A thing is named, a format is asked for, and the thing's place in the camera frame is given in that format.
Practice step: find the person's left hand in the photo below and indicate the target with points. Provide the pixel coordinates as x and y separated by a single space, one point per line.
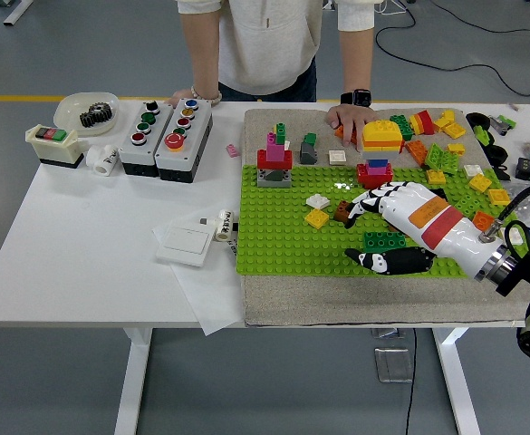
349 118

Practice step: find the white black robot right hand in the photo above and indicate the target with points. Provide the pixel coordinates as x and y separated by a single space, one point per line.
436 222

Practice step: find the person's right hand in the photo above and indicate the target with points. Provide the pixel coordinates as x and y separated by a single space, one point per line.
180 96

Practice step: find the dark green long brick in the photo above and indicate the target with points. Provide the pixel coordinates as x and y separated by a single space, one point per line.
382 241

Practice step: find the person's right forearm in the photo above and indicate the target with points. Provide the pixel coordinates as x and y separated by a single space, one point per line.
202 63

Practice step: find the person's left forearm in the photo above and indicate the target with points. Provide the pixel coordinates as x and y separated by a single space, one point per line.
356 63

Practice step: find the orange long brick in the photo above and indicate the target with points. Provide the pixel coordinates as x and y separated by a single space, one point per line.
484 219
338 131
416 151

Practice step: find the black square brick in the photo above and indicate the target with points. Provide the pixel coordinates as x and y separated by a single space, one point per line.
441 194

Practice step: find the lime green long brick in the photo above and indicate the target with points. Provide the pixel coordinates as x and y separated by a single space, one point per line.
468 204

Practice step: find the burger-shaped multicolour brick tower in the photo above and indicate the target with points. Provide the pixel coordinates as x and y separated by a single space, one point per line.
382 136

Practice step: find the white flat square brick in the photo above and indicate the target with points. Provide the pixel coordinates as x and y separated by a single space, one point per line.
337 157
473 170
317 201

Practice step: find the yellow flat square brick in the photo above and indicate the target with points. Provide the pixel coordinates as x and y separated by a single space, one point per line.
498 197
454 130
317 218
436 176
478 182

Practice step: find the grey slope brick green top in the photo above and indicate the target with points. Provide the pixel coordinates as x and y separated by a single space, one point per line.
308 154

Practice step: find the dark green chunky brick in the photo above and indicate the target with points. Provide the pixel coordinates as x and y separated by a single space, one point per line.
402 127

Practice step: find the red yellow orange curved bricks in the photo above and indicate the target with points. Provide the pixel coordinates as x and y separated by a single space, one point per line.
423 121

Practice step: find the small pink brick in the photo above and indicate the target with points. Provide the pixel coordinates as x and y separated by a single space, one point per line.
232 151

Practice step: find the small yellow brick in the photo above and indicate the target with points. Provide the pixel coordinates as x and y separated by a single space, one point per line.
456 148

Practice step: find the red pink grey brick tower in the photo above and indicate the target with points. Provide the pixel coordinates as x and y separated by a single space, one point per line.
273 158

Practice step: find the brown square brick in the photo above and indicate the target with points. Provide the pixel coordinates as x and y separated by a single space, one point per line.
340 210

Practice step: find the yellow brick pair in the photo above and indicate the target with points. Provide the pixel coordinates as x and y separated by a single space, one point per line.
446 117

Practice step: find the green studded baseplate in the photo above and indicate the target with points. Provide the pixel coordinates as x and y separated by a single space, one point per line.
282 244

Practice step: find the black wrist watch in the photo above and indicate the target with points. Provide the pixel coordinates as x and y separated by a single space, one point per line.
362 97

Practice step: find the grey emergency-stop control box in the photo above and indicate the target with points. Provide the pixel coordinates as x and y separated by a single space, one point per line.
187 154

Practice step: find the lime green flat plate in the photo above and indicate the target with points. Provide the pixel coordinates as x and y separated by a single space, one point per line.
434 156
449 162

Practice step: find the grey four-button control box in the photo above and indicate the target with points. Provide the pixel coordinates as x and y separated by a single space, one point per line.
131 156

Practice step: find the small black clip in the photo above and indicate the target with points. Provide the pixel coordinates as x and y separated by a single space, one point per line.
501 172

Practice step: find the black metal gear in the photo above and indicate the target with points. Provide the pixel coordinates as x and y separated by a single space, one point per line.
96 115

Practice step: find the clear plastic bag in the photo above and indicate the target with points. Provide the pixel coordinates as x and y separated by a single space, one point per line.
518 190

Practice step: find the person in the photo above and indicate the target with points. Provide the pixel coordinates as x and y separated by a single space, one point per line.
255 45

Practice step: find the lime green plastic piece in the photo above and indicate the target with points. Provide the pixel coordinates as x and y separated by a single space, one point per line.
481 133

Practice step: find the white pipe tee fitting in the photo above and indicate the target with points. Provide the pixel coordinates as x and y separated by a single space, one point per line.
97 158

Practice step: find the black tape roll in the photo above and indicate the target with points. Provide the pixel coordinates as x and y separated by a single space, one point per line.
470 120

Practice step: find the white plastic bowl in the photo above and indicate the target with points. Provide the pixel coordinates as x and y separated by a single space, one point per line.
70 113

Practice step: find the silver floor socket lid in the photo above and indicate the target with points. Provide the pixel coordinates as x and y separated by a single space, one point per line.
393 364
389 333

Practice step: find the green and grey clip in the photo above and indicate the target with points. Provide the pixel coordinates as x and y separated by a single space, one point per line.
504 121

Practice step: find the grey-brown mat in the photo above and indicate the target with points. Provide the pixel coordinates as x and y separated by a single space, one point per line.
337 299

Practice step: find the white labelled tube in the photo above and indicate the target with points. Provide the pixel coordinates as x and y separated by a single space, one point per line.
224 226

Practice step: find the white table leg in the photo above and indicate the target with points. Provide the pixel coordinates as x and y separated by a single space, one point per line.
131 385
455 385

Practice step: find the white distant table foot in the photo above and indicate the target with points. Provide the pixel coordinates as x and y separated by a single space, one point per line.
17 9

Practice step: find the white paper sheet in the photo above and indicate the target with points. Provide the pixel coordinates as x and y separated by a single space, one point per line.
210 299

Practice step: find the cream red-green switch box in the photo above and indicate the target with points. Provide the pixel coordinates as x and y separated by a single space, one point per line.
56 151

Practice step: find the white wall switch plate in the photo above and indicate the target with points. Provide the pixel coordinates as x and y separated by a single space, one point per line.
185 247

